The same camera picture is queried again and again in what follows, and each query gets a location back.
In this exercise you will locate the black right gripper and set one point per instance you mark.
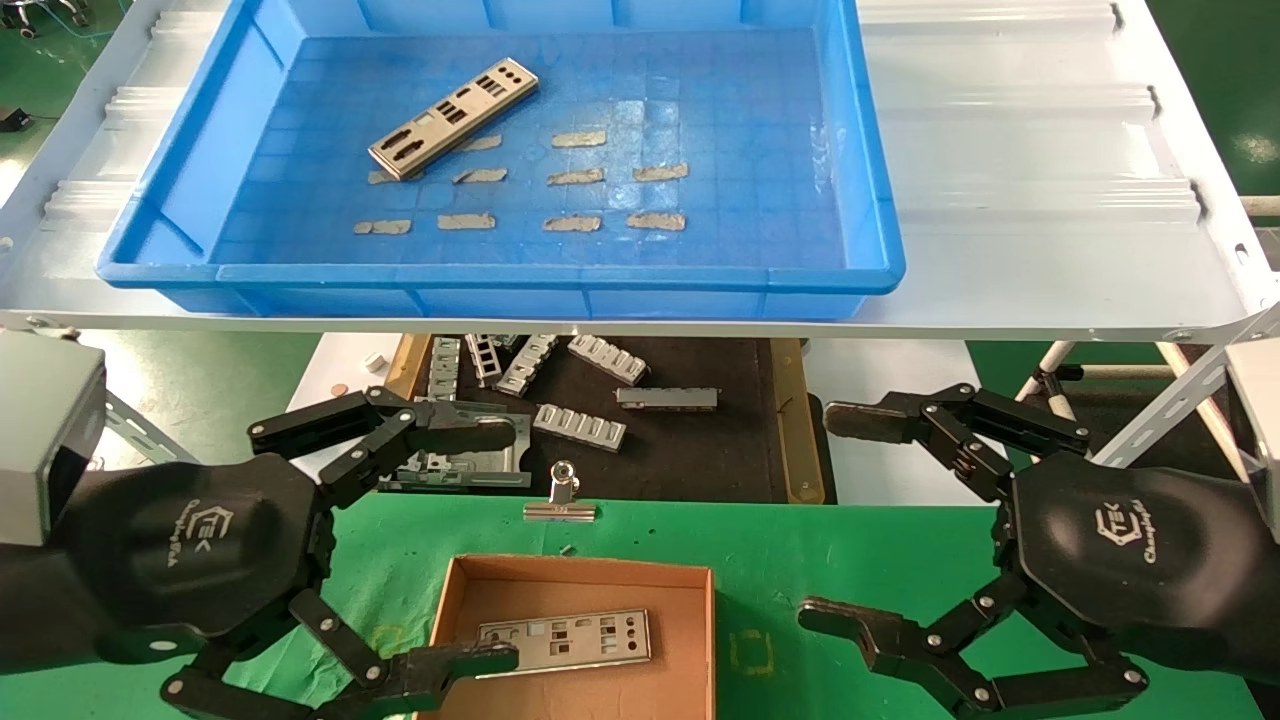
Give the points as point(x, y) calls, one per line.
point(1130, 550)

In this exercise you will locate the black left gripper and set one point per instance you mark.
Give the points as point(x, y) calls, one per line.
point(200, 540)

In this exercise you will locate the brown cardboard box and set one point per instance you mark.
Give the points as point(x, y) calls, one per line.
point(590, 590)

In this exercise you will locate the blue plastic tray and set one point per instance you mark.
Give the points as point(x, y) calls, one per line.
point(760, 130)

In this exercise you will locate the small black floor box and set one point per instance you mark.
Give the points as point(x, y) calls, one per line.
point(10, 120)

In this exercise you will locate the large grey metal plate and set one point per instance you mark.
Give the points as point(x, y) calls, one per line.
point(470, 470)

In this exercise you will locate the silver binder clip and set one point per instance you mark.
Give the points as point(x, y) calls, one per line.
point(560, 511)

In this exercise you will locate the ribbed grey metal part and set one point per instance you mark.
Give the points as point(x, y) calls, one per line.
point(579, 427)
point(608, 358)

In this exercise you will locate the small white cylinder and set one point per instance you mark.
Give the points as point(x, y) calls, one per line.
point(375, 362)

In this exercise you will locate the long grey metal bar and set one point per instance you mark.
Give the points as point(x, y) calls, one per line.
point(667, 398)

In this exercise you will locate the grey perforated shelf brace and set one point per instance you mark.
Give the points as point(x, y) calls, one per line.
point(1180, 390)
point(140, 430)

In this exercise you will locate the white ribbed shelf board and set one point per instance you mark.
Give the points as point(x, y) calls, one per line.
point(1000, 200)

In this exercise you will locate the white horizontal pipe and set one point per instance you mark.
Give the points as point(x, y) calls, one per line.
point(1262, 205)

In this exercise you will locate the office chair wheel base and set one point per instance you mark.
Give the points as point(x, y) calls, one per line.
point(27, 30)

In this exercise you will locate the slotted grey metal bracket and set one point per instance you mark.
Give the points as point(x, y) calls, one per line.
point(485, 358)
point(445, 368)
point(527, 364)

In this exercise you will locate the white lean pipe frame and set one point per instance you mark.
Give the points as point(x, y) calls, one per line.
point(1057, 405)

